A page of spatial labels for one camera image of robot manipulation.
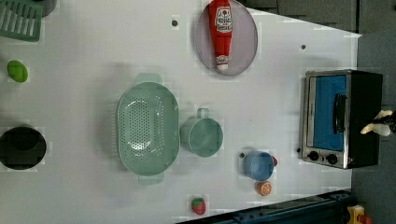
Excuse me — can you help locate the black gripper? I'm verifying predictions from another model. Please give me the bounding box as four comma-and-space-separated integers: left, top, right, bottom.
377, 110, 396, 134

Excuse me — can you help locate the black toaster oven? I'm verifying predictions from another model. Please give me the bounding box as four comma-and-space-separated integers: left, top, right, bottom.
301, 69, 383, 169

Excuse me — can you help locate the small red toy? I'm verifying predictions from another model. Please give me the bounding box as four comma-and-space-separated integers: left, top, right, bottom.
272, 156, 278, 167

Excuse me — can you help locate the blue cup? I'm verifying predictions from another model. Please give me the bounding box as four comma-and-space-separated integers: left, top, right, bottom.
243, 150, 275, 182

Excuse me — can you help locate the orange slice toy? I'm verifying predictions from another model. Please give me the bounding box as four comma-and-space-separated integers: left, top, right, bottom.
256, 181, 272, 196

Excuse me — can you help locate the grey round plate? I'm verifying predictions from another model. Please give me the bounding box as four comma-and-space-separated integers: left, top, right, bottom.
194, 0, 258, 76

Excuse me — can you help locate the green measuring cup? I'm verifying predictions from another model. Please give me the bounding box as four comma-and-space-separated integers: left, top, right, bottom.
180, 107, 223, 158

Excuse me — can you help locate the red ketchup bottle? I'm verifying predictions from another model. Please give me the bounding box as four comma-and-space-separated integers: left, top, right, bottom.
208, 0, 233, 71

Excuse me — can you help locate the red strawberry toy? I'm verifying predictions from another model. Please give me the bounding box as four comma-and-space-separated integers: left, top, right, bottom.
191, 198, 206, 216

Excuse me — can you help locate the green oval colander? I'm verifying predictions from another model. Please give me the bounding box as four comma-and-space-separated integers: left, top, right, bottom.
117, 73, 180, 186

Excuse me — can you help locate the black round bowl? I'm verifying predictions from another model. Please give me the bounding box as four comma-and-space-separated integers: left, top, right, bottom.
0, 126, 47, 170

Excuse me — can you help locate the green lime toy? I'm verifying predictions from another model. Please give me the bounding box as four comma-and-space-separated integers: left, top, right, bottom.
7, 61, 29, 83

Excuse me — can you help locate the green slotted rack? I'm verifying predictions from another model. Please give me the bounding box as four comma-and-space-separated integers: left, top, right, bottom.
0, 0, 44, 42

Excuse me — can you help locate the blue table frame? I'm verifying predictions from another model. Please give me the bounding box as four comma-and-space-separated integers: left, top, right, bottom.
177, 190, 357, 224

